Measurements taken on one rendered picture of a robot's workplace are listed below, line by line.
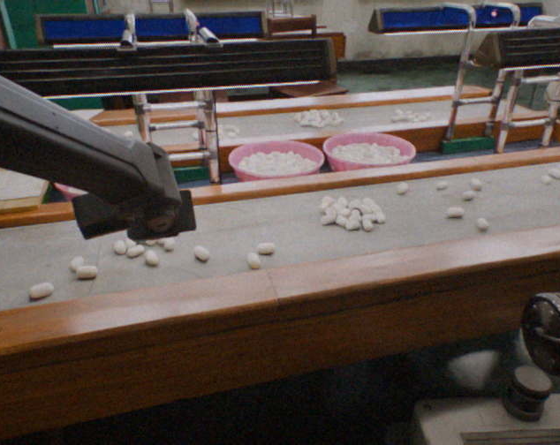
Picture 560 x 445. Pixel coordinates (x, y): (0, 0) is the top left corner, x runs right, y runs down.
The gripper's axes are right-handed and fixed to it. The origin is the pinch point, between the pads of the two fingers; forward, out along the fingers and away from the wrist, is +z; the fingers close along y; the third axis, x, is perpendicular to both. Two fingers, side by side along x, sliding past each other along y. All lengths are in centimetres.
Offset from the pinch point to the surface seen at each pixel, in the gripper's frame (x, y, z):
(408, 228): 6, -51, 12
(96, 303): 11.1, 12.0, 0.2
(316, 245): 6.6, -29.1, 10.2
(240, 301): 15.1, -10.4, -4.0
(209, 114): -28.1, -13.1, 19.9
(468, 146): -24, -102, 54
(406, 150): -21, -72, 42
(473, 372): 52, -95, 72
